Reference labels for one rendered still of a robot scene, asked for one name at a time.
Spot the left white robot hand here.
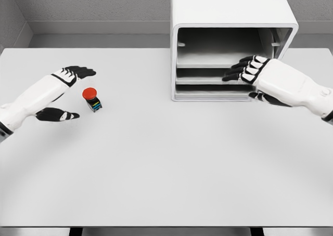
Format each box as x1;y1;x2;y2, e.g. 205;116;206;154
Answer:
18;65;97;122

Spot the white cabinet drawer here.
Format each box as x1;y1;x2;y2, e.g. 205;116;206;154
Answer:
175;68;254;85
176;48;276;69
174;84;257;102

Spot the red button load switch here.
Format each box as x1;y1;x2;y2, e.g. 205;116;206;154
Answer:
82;87;103;114

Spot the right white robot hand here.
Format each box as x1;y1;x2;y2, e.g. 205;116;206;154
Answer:
221;55;314;111

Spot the white tabletop storage cabinet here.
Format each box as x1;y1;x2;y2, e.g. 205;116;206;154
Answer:
170;0;299;102

